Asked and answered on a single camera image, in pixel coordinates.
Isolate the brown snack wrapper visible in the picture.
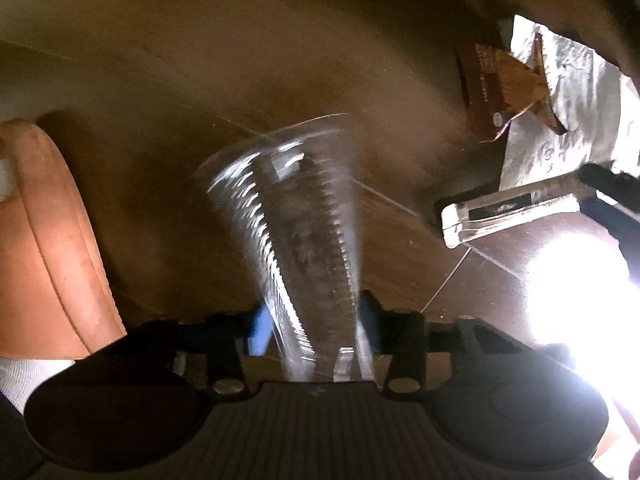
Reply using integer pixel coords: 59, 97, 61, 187
457, 32, 567, 143

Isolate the orange slipper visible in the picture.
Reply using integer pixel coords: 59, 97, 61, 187
1, 119, 126, 360

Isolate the white wrapper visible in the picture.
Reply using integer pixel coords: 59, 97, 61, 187
440, 171, 597, 249

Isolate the clear plastic cup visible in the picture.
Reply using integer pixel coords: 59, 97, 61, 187
195, 114, 373, 382

